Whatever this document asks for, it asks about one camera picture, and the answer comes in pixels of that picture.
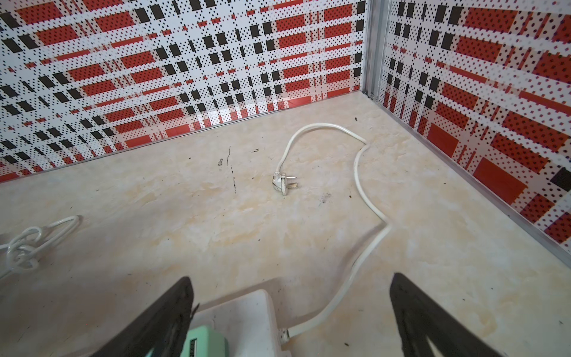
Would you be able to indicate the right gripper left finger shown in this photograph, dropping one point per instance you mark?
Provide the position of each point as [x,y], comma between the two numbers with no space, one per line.
[160,330]

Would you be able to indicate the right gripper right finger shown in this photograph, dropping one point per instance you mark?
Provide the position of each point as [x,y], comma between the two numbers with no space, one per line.
[424,326]

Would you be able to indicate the green plug adapter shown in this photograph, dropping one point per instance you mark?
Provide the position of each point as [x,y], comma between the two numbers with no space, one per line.
[204,341]

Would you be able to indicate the long white power strip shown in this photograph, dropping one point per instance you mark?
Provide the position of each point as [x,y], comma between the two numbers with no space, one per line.
[247,322]

